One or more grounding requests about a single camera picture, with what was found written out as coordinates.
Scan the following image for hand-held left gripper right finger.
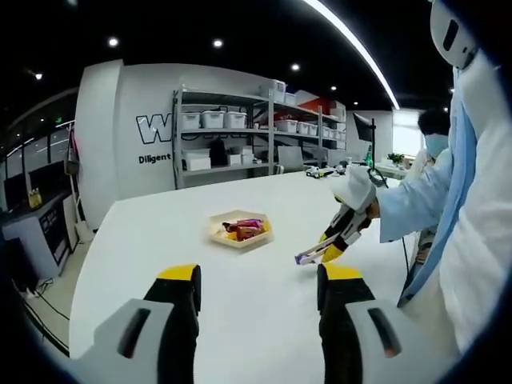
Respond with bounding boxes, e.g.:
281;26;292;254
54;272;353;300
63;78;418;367
316;262;458;384

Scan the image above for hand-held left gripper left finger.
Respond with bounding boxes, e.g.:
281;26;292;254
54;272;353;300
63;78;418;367
70;262;202;384

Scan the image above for white food tongs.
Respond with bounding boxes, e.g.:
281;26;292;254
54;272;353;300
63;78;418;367
295;239;335;266

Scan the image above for orange-brown food packet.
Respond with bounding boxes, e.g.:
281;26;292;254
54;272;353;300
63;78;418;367
235;226;266;242

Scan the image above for beige hexagonal container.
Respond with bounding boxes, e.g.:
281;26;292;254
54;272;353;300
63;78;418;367
207;207;275;253

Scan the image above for person's right hand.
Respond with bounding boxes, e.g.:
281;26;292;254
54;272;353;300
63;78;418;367
364;196;382;221

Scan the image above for black monitor on stand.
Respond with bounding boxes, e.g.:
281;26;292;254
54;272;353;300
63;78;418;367
352;112;378;162

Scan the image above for window with blinds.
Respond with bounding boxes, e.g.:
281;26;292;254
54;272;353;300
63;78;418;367
391;109;426;162

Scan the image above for silver laptop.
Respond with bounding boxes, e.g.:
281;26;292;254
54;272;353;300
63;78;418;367
276;145;304;174

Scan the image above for red banner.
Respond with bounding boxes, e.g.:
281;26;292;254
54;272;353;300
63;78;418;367
297;90;335;110

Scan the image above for grey metal shelving rack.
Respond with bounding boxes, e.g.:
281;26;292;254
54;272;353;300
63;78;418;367
171;88;349;190

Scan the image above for small white cartons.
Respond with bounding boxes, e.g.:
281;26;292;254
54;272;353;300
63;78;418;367
226;145;254;166

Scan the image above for person's torso in pale coat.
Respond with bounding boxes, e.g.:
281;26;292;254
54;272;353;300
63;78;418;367
397;51;512;355

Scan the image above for long ceiling light strip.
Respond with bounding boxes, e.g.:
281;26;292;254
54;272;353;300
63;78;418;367
301;0;402;110

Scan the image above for black bag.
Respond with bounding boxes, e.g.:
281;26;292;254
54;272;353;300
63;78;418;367
208;137;227;167

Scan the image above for white coat stand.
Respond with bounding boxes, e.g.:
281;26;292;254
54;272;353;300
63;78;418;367
63;122;87;242

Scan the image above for grey counter with dark panel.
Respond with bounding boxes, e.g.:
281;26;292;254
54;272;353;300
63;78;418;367
2;191;79;278

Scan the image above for large white box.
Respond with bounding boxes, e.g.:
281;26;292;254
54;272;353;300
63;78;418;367
181;148;212;172

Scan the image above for rows of white storage bins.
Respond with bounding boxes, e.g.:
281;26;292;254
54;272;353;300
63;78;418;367
181;79;347;139

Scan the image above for round ceiling spotlights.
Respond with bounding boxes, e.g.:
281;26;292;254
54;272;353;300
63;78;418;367
34;37;342;91

